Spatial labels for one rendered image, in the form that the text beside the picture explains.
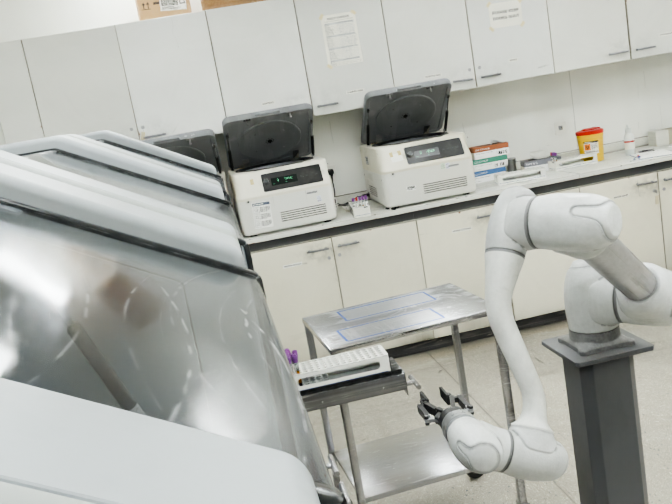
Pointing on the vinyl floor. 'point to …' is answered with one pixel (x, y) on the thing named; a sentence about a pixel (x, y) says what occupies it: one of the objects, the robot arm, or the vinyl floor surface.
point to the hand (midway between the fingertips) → (434, 397)
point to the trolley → (347, 458)
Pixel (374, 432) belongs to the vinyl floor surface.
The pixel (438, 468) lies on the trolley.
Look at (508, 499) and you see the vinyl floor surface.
